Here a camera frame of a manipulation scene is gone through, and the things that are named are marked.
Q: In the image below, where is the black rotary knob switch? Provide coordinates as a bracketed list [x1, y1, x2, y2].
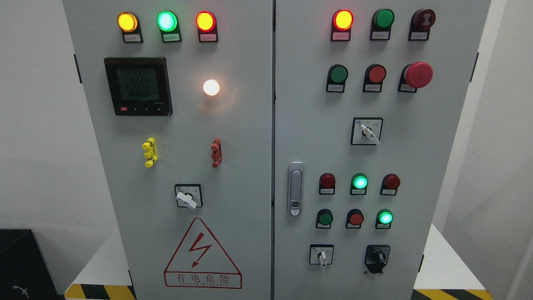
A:
[365, 245, 391, 274]

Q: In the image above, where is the red terminal connector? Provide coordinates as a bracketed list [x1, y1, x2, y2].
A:
[211, 138, 222, 168]

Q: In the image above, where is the dark red indicator light middle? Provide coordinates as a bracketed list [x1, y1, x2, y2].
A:
[319, 173, 336, 195]

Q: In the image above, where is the white glowing indicator lamp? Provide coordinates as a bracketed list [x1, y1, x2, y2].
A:
[202, 79, 220, 96]

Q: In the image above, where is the green lit indicator light middle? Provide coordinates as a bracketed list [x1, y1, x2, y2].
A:
[350, 173, 368, 195]

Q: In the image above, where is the green lit indicator light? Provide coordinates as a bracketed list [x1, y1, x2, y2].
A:
[350, 173, 368, 195]
[157, 11, 182, 43]

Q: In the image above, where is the grey left cabinet door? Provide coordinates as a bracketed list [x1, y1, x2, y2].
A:
[63, 0, 274, 300]

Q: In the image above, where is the grey cabinet door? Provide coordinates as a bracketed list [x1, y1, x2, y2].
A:
[63, 0, 274, 300]
[274, 0, 491, 300]

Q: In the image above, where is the green push button upper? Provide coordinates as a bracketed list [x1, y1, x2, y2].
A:
[326, 64, 348, 93]

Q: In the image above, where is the red push button lower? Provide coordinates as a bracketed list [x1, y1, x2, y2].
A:
[345, 209, 364, 229]

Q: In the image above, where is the red push button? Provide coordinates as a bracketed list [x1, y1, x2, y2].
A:
[345, 209, 364, 229]
[362, 63, 387, 93]

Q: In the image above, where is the grey right cabinet door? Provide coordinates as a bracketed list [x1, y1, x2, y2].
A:
[274, 0, 491, 300]

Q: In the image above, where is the yellow terminal connector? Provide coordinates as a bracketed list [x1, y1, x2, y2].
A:
[142, 137, 158, 168]

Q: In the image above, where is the red indicator light middle right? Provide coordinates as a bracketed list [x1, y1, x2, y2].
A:
[379, 173, 401, 196]

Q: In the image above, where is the red electrical hazard warning sticker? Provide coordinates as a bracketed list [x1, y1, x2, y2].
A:
[164, 217, 242, 289]

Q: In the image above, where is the red push button upper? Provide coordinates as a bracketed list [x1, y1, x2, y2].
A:
[362, 63, 387, 93]

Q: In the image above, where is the green illuminated push button lower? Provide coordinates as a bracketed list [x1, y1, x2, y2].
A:
[375, 209, 394, 230]

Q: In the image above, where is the red-ringed orange indicator light left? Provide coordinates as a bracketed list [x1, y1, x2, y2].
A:
[195, 11, 218, 43]

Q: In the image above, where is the black digital power meter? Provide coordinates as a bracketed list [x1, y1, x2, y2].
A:
[104, 57, 173, 116]

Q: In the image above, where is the red lit indicator light right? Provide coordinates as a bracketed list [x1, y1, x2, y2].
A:
[331, 8, 354, 42]

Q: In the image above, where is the green lit indicator light top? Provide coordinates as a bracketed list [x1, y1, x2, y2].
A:
[157, 11, 182, 43]

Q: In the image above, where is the red emergency stop mushroom button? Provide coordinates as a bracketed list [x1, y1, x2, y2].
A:
[397, 61, 433, 93]

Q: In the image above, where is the green unlit indicator light top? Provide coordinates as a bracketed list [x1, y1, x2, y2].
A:
[369, 8, 395, 40]

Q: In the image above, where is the yellow indicator light top left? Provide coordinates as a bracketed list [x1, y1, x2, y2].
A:
[117, 11, 143, 43]

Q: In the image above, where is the dark red buzzer alarm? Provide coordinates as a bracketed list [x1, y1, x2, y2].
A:
[408, 8, 436, 41]

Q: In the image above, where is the white platform with hazard stripes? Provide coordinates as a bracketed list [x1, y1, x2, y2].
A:
[65, 226, 492, 300]

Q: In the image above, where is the black box lower left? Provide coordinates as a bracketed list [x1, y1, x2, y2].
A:
[0, 229, 59, 300]

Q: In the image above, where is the silver cabinet door lock handle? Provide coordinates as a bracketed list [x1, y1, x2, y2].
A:
[287, 161, 304, 216]

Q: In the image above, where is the white-handled selector switch left door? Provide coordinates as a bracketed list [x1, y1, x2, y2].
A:
[174, 184, 203, 210]

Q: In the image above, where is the white-handled selector switch upper right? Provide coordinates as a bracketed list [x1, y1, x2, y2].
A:
[350, 117, 384, 145]

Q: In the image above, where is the white-handled selector switch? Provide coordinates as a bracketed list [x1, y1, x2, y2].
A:
[309, 244, 334, 272]
[350, 117, 384, 145]

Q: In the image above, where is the white-handled selector switch lower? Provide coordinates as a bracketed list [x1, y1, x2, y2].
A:
[309, 244, 334, 272]

